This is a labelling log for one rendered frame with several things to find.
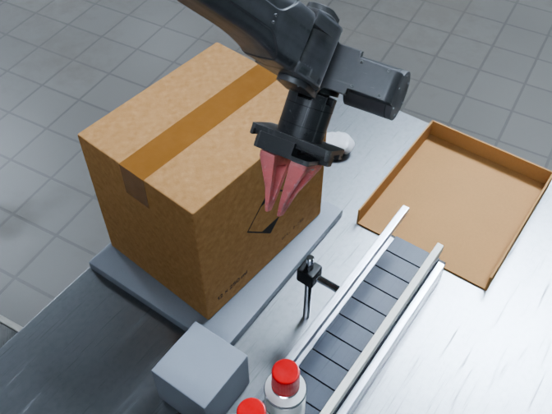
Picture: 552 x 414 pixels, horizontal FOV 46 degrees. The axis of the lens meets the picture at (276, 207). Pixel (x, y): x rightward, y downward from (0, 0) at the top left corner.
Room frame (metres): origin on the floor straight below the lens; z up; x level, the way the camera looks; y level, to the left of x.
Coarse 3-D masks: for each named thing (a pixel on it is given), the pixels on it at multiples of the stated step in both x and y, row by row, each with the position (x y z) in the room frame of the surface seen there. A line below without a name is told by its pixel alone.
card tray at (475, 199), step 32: (448, 128) 0.99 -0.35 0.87; (416, 160) 0.93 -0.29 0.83; (448, 160) 0.93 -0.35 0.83; (480, 160) 0.93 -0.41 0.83; (512, 160) 0.91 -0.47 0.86; (384, 192) 0.85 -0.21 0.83; (416, 192) 0.85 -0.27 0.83; (448, 192) 0.85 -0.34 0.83; (480, 192) 0.85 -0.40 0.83; (512, 192) 0.85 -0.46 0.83; (544, 192) 0.84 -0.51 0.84; (384, 224) 0.77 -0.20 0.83; (416, 224) 0.77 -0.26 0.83; (448, 224) 0.77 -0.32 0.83; (480, 224) 0.77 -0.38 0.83; (512, 224) 0.77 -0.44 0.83; (448, 256) 0.69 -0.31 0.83; (480, 256) 0.69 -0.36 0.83
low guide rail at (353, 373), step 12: (432, 252) 0.64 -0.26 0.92; (432, 264) 0.63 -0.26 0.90; (420, 276) 0.60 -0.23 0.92; (408, 288) 0.57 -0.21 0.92; (408, 300) 0.56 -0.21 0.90; (396, 312) 0.53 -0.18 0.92; (384, 324) 0.51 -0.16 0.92; (384, 336) 0.50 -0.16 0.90; (372, 348) 0.47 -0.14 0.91; (360, 360) 0.45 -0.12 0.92; (348, 372) 0.43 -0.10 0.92; (360, 372) 0.44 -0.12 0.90; (348, 384) 0.41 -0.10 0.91; (336, 396) 0.39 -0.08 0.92; (324, 408) 0.38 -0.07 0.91
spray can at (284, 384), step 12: (288, 360) 0.36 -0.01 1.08; (276, 372) 0.34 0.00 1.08; (288, 372) 0.35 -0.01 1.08; (264, 384) 0.35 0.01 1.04; (276, 384) 0.33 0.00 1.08; (288, 384) 0.33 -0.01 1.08; (300, 384) 0.35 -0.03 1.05; (264, 396) 0.34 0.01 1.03; (276, 396) 0.33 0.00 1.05; (288, 396) 0.33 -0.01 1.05; (300, 396) 0.33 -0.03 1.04; (276, 408) 0.32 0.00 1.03; (288, 408) 0.32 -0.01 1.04; (300, 408) 0.33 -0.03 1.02
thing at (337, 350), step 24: (384, 264) 0.64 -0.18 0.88; (408, 264) 0.64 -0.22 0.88; (360, 288) 0.59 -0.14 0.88; (384, 288) 0.59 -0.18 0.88; (360, 312) 0.55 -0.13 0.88; (384, 312) 0.55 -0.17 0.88; (336, 336) 0.51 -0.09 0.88; (360, 336) 0.51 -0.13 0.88; (312, 360) 0.47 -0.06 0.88; (336, 360) 0.47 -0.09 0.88; (312, 384) 0.43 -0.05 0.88; (336, 384) 0.43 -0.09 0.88; (312, 408) 0.39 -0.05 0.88; (336, 408) 0.39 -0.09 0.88
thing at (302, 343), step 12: (396, 216) 0.68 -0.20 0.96; (384, 228) 0.65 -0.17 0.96; (384, 240) 0.63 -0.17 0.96; (372, 252) 0.61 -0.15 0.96; (360, 264) 0.58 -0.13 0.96; (348, 276) 0.56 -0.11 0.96; (360, 276) 0.57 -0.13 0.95; (348, 288) 0.54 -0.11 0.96; (336, 300) 0.52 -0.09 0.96; (324, 312) 0.50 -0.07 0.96; (312, 324) 0.48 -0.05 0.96; (312, 336) 0.46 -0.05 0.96; (300, 348) 0.44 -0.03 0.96
